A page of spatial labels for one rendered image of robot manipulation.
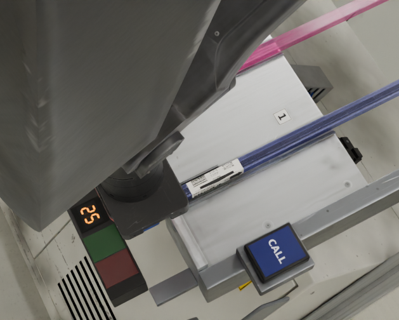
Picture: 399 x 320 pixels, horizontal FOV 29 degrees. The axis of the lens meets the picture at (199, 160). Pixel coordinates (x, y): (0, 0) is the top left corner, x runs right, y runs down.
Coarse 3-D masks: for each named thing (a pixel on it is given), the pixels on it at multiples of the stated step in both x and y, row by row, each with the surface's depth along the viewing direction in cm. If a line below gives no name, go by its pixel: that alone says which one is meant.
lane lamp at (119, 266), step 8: (112, 256) 77; (120, 256) 77; (128, 256) 77; (96, 264) 77; (104, 264) 77; (112, 264) 77; (120, 264) 77; (128, 264) 77; (104, 272) 77; (112, 272) 77; (120, 272) 77; (128, 272) 77; (136, 272) 77; (104, 280) 76; (112, 280) 76; (120, 280) 76
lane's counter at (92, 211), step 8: (96, 200) 80; (72, 208) 80; (80, 208) 80; (88, 208) 79; (96, 208) 79; (104, 208) 79; (80, 216) 79; (88, 216) 79; (96, 216) 79; (104, 216) 79; (80, 224) 79; (88, 224) 79; (96, 224) 79
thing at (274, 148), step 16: (368, 96) 82; (384, 96) 82; (336, 112) 81; (352, 112) 81; (304, 128) 80; (320, 128) 80; (272, 144) 79; (288, 144) 79; (240, 160) 79; (256, 160) 79
